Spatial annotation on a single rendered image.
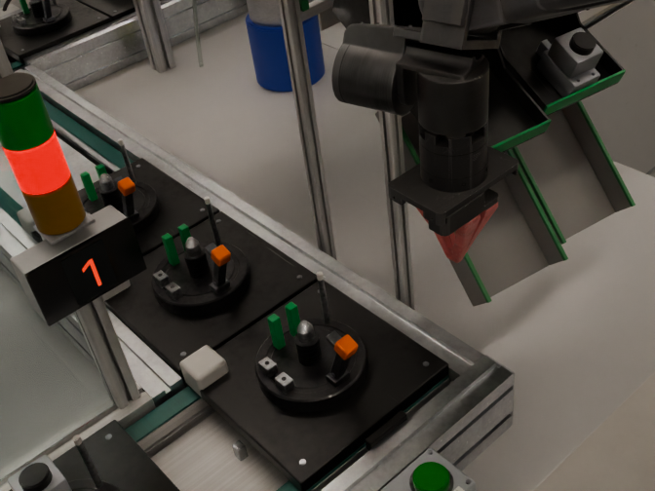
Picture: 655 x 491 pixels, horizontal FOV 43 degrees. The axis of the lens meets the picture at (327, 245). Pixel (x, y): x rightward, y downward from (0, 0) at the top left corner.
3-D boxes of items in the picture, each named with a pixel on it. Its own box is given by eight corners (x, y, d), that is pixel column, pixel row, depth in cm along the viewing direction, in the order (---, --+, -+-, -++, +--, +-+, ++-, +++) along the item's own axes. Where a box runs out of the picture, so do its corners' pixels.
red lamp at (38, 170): (79, 177, 82) (63, 135, 79) (33, 202, 79) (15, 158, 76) (57, 160, 85) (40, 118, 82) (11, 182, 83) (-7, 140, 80)
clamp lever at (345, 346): (349, 374, 100) (360, 345, 94) (336, 384, 99) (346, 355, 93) (328, 353, 101) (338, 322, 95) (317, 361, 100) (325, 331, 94)
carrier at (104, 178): (222, 219, 135) (206, 154, 127) (92, 295, 124) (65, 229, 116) (144, 166, 150) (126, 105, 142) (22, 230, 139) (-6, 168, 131)
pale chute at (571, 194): (616, 211, 119) (635, 205, 115) (545, 249, 114) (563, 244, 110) (524, 38, 120) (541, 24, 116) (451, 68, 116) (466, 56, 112)
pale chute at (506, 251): (550, 264, 112) (568, 258, 108) (472, 307, 107) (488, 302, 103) (454, 79, 113) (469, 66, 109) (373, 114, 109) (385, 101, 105)
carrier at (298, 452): (449, 374, 104) (446, 301, 96) (302, 494, 93) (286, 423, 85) (323, 287, 119) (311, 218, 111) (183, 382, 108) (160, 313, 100)
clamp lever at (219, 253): (229, 283, 115) (231, 252, 109) (217, 290, 114) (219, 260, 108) (213, 265, 117) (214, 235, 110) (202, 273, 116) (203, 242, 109)
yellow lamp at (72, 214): (95, 218, 85) (80, 178, 82) (50, 242, 83) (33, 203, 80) (71, 200, 88) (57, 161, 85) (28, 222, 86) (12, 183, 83)
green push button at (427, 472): (457, 486, 91) (457, 475, 90) (432, 509, 90) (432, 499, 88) (431, 465, 94) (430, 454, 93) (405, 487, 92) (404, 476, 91)
